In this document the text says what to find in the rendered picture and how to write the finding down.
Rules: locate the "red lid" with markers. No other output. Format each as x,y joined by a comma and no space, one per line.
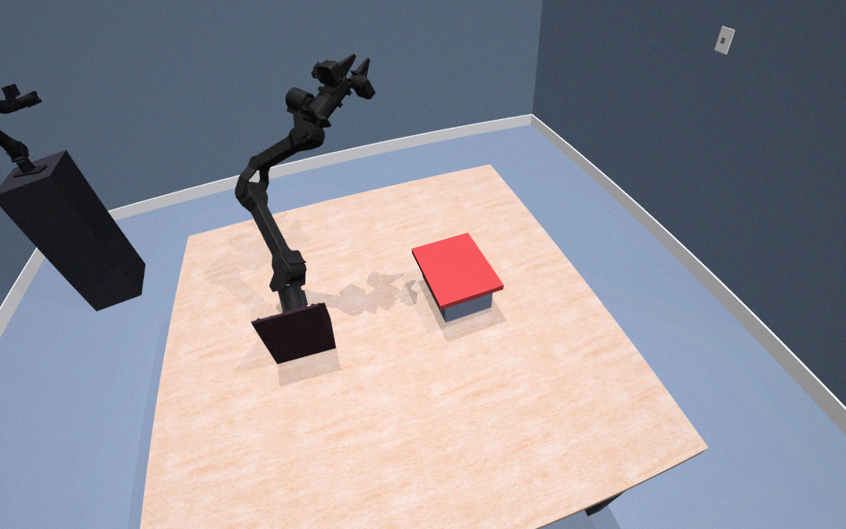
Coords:
456,271

